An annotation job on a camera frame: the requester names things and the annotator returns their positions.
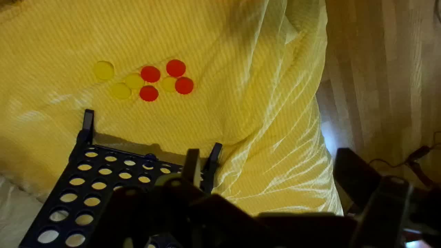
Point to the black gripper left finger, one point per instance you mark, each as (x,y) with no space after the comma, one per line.
(193,207)

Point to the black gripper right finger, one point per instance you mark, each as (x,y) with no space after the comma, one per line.
(359,183)

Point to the orange-red game chip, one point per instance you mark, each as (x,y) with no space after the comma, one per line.
(149,92)
(151,73)
(184,85)
(175,67)

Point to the yellow bed sheet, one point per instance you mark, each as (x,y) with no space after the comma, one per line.
(207,36)

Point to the blue connect four frame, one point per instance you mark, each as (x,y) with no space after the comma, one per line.
(87,132)

